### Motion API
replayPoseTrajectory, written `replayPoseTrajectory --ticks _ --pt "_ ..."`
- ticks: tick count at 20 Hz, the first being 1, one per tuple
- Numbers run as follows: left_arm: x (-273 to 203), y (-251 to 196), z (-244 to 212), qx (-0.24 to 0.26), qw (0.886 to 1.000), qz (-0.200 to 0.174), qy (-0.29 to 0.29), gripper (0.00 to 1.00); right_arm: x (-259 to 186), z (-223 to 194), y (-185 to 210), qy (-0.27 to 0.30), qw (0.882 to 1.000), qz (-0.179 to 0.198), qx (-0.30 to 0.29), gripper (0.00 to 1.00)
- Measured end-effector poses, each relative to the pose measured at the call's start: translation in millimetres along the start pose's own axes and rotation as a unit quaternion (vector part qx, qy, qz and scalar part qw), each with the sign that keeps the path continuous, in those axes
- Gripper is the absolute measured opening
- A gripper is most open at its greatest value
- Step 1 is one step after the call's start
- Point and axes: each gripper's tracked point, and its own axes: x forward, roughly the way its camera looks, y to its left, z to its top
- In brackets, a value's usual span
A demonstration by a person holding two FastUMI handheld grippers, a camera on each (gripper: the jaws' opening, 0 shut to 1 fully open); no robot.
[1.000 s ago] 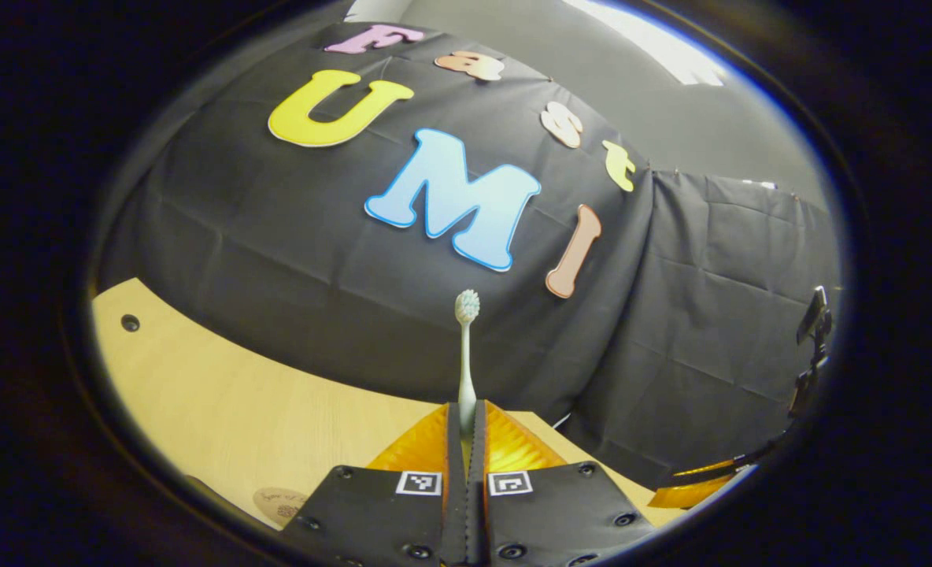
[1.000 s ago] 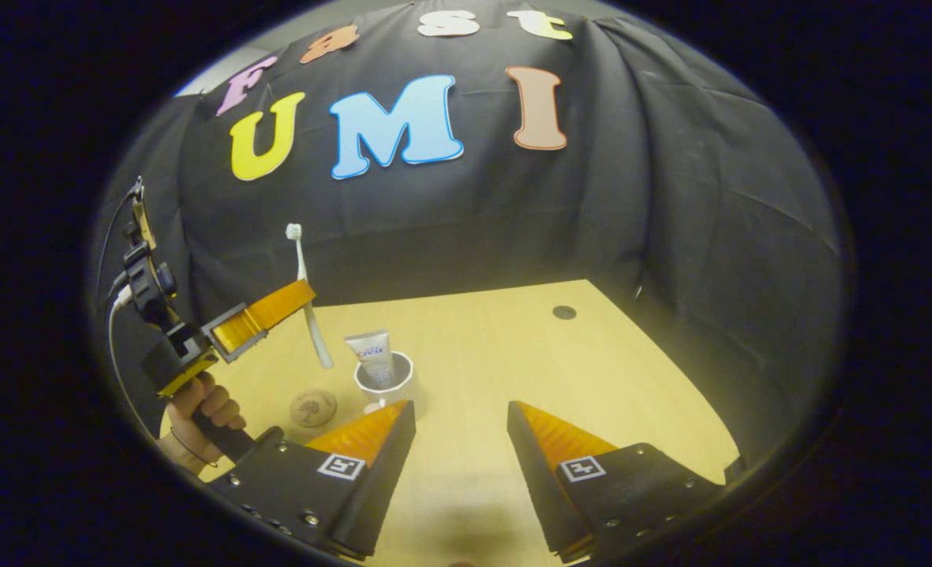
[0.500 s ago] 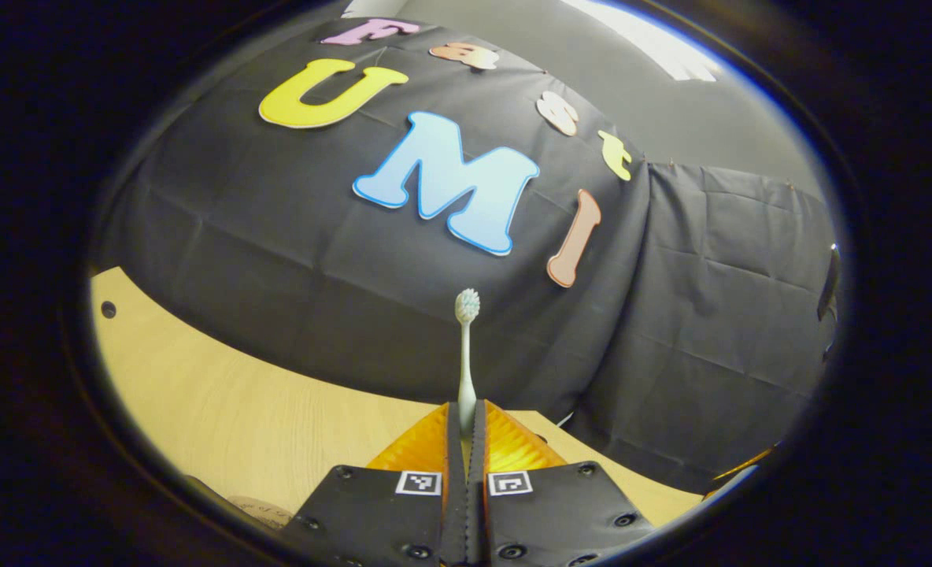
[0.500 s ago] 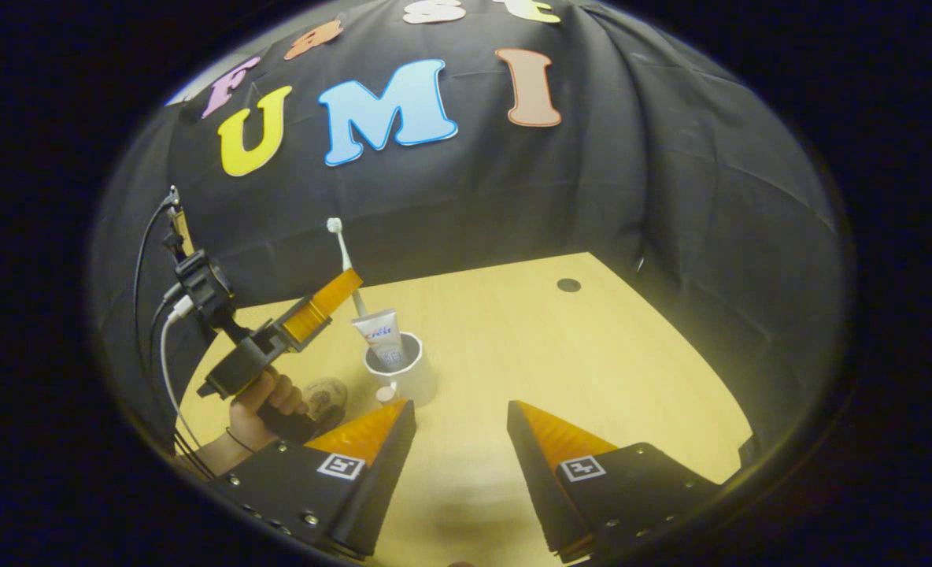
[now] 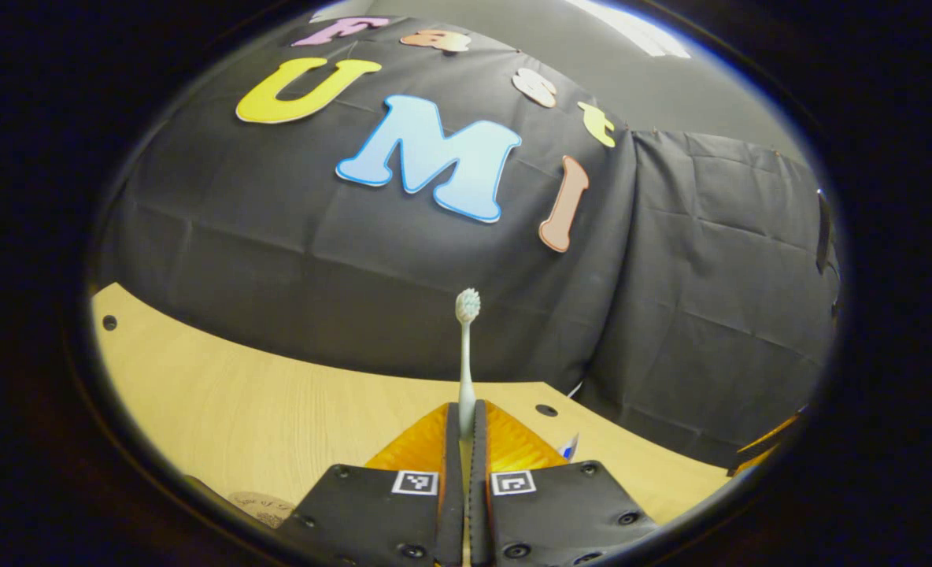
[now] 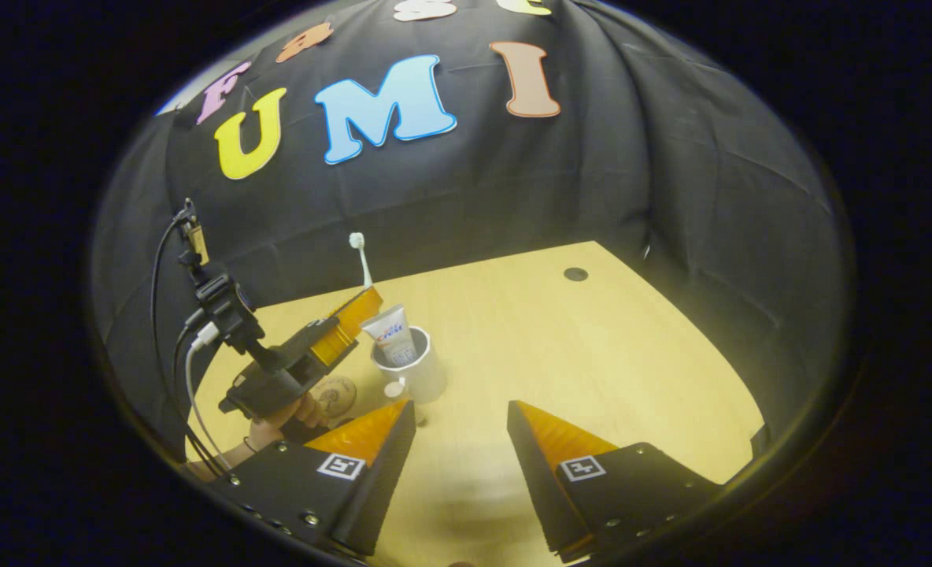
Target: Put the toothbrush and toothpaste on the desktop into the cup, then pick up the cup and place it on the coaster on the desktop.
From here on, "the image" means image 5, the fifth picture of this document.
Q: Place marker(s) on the white toothbrush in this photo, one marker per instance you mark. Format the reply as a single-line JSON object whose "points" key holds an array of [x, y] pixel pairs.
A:
{"points": [[466, 354]]}

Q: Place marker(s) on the wooden desktop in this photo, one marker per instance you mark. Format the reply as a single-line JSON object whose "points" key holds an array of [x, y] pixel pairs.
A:
{"points": [[238, 409]]}

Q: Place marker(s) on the round patterned coaster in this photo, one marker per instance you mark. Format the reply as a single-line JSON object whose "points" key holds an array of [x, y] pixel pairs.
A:
{"points": [[265, 508]]}

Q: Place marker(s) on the white toothpaste tube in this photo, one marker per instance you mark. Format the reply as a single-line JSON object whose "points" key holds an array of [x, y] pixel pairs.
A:
{"points": [[568, 449]]}

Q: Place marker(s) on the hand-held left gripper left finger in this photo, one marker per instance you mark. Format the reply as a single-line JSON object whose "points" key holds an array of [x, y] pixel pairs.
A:
{"points": [[371, 520]]}

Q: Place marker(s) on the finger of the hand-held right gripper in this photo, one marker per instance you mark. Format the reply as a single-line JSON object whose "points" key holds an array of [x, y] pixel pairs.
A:
{"points": [[765, 445]]}

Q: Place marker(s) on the dark equipment stand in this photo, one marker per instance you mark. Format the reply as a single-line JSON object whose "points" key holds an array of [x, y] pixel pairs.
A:
{"points": [[826, 232]]}

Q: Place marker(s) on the black backdrop cloth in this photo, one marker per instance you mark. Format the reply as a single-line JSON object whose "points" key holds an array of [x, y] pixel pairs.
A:
{"points": [[316, 260]]}

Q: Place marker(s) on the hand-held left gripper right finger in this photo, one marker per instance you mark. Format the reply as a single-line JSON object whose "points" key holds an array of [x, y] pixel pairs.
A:
{"points": [[560, 512]]}

